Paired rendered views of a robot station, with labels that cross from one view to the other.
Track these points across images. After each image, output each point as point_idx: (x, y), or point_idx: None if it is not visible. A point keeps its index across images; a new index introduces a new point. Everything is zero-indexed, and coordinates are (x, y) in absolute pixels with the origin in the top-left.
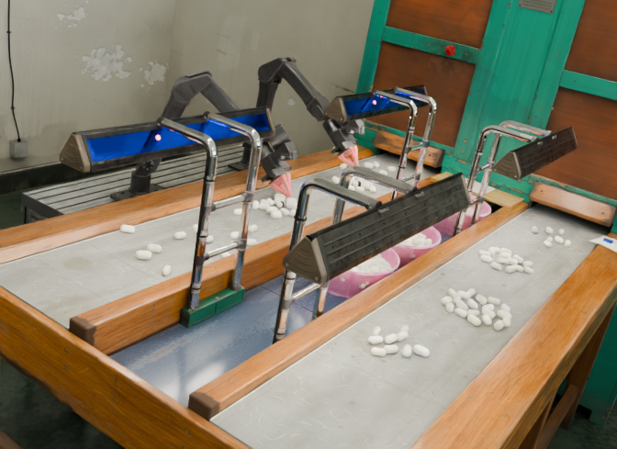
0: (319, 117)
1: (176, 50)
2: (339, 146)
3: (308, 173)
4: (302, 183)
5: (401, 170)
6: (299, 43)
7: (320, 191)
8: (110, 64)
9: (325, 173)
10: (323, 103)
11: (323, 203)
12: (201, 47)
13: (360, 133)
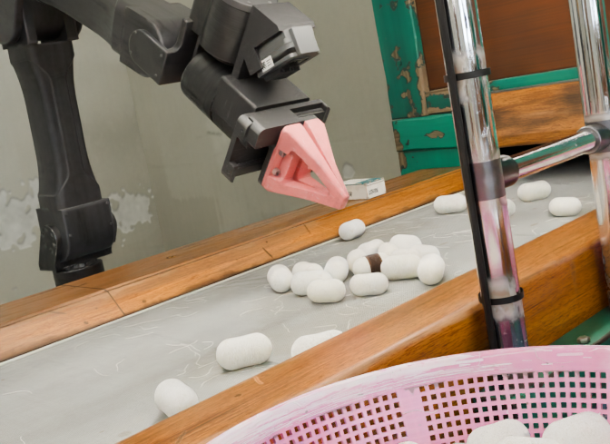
0: (156, 70)
1: (154, 162)
2: (236, 137)
3: (192, 284)
4: (126, 330)
5: (469, 91)
6: (324, 53)
7: (176, 343)
8: (27, 217)
9: (268, 271)
10: (162, 15)
11: (123, 404)
12: (184, 140)
13: (298, 54)
